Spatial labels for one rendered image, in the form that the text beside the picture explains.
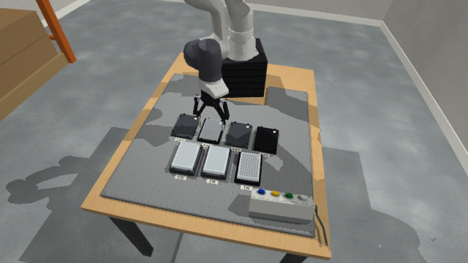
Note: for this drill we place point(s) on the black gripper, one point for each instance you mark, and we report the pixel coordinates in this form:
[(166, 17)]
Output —
[(210, 101)]

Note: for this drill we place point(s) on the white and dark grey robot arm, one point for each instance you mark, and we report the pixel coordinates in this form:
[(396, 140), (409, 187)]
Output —
[(207, 55)]

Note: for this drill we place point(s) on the grey button panel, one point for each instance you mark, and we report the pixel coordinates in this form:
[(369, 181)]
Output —
[(283, 206)]

